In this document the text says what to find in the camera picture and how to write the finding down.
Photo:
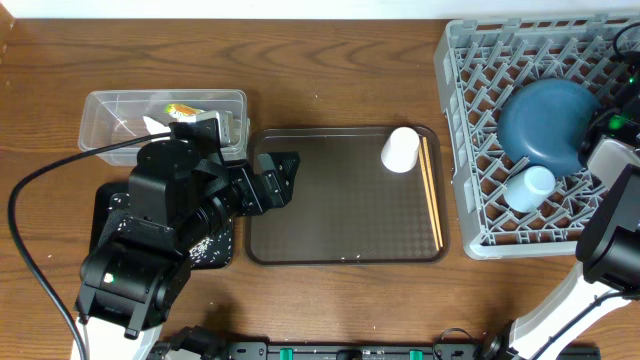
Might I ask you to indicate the dark blue plate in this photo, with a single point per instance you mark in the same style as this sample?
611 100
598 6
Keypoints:
546 122

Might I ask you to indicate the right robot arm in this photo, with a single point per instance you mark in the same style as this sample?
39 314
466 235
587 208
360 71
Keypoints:
605 276

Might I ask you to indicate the right wooden chopstick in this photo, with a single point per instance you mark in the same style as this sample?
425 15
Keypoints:
431 185

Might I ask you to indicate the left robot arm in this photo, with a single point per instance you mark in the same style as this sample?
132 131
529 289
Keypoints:
180 192

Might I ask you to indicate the clear plastic bin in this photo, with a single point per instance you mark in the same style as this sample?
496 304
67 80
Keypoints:
115 116

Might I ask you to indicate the white cup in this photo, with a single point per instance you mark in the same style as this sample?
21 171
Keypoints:
400 152

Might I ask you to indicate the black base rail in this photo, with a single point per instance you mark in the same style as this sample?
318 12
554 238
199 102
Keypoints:
262 351

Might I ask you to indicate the left wooden chopstick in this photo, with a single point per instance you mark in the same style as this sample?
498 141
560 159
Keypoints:
428 197

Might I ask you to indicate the brown serving tray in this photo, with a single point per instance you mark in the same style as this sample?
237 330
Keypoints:
347 208

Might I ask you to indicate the black plastic tray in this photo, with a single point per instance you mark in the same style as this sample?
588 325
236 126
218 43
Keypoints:
120 186

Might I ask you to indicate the light blue cup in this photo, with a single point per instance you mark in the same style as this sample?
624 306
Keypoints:
527 190

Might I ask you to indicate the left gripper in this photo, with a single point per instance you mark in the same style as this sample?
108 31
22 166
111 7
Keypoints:
281 192

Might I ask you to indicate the white napkin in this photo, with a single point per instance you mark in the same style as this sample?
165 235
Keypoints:
155 127

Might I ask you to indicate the white rice pile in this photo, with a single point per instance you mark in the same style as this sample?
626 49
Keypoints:
213 252

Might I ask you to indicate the wooden chopstick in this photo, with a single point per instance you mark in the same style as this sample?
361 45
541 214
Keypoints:
428 197
431 185

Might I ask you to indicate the yellow-green snack wrapper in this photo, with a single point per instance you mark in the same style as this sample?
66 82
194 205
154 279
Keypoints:
182 113

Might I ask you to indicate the grey dishwasher rack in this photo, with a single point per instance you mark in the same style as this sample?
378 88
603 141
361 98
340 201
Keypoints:
479 64

